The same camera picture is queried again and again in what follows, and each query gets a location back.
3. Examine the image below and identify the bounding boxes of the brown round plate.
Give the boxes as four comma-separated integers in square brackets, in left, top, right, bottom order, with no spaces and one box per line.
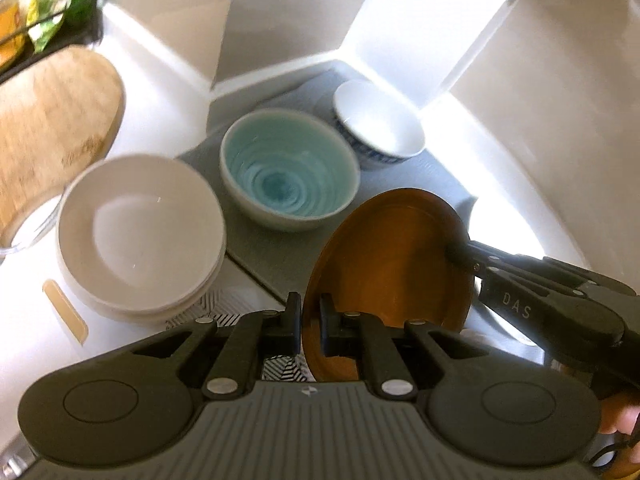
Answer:
[302,188,473,382]

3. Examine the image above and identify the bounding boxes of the white bowl blue pattern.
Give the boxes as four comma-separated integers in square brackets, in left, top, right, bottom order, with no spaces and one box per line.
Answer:
[332,79,425,170]

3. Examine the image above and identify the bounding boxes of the teal glazed ceramic bowl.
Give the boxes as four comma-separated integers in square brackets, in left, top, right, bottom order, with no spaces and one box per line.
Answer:
[219,108,360,232]

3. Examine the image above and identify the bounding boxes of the person right hand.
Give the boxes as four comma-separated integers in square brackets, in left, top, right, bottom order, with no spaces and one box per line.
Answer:
[599,392,640,436]

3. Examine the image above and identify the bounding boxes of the black white patterned mat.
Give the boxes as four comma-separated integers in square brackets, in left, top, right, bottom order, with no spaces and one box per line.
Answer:
[164,287,314,382]

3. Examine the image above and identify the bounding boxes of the wooden cutting board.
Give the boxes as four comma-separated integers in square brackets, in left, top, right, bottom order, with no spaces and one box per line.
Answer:
[1,46,126,247]

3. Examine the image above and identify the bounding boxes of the orange bottle on shelf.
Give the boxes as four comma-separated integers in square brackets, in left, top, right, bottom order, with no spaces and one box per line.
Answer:
[0,0,25,72]

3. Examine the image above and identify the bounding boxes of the black wire shelf rack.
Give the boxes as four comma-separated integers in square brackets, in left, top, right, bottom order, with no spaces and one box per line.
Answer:
[1,0,104,81]

